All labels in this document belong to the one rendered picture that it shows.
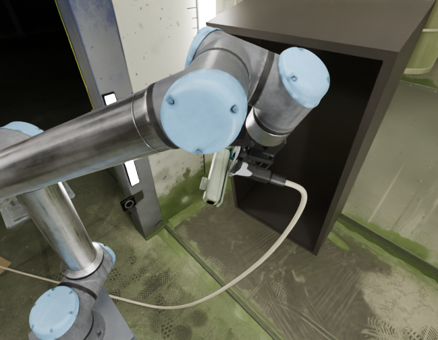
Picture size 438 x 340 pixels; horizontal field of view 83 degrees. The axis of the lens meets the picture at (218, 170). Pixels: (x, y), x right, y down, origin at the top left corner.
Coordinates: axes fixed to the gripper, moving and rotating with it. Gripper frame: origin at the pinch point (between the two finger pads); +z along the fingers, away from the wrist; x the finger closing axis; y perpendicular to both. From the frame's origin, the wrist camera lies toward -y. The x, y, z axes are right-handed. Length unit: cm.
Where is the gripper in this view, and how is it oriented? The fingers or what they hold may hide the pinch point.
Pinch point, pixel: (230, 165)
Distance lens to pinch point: 69.8
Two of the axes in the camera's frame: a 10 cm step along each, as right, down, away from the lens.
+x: 2.0, -8.8, 4.4
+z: -2.3, 4.0, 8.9
